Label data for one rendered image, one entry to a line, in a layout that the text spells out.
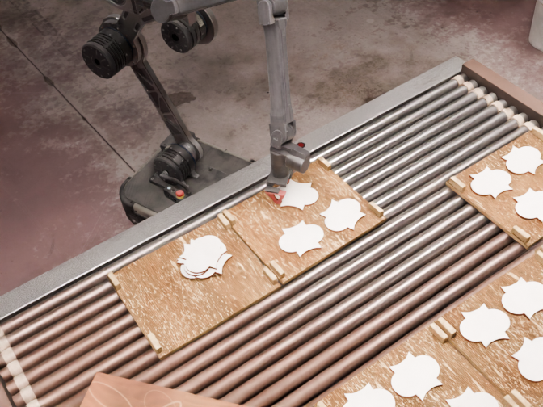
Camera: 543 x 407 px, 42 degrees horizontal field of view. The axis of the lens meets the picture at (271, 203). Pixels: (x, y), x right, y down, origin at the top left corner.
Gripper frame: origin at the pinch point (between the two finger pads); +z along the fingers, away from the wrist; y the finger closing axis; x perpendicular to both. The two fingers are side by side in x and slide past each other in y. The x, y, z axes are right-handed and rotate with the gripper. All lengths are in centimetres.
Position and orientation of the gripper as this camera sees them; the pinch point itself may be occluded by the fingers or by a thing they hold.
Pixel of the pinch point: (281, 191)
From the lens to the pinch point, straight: 232.9
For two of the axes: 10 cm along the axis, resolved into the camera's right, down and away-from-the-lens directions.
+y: 2.8, -7.2, 6.3
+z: 0.5, 6.7, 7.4
